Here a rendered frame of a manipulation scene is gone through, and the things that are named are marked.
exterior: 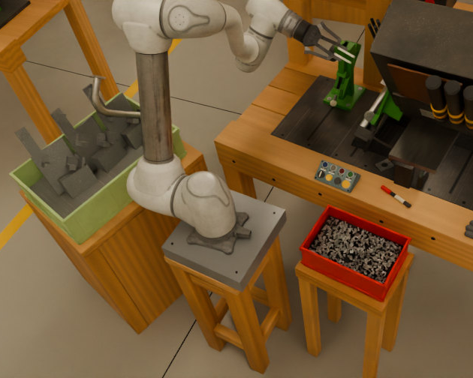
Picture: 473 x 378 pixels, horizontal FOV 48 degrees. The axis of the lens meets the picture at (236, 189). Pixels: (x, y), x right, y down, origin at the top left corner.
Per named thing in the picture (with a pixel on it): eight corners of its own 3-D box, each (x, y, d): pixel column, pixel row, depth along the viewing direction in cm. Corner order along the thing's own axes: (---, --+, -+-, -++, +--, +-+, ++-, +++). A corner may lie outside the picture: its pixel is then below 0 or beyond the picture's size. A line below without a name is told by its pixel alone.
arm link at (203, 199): (225, 244, 182) (213, 206, 165) (179, 230, 189) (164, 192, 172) (244, 208, 190) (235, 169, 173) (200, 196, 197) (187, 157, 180)
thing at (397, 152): (435, 177, 171) (435, 171, 168) (387, 160, 178) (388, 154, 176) (478, 102, 188) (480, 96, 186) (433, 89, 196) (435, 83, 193)
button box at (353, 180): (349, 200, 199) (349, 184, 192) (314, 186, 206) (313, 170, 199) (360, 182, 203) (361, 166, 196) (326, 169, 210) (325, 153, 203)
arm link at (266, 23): (294, 6, 200) (278, 37, 206) (259, -14, 202) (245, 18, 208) (286, 8, 190) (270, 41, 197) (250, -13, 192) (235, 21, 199)
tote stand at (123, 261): (138, 335, 273) (80, 254, 212) (83, 277, 300) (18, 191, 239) (231, 248, 297) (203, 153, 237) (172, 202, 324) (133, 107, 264)
